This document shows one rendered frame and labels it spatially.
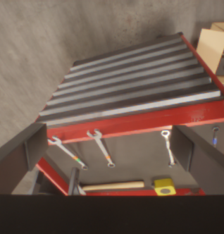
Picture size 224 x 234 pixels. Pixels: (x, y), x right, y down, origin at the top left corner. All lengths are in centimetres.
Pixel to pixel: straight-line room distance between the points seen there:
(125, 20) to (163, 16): 25
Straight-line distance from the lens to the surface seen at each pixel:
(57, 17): 141
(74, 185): 52
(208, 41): 124
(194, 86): 60
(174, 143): 16
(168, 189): 79
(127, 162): 68
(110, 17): 131
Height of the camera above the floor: 129
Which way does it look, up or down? 49 degrees down
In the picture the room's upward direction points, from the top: 171 degrees counter-clockwise
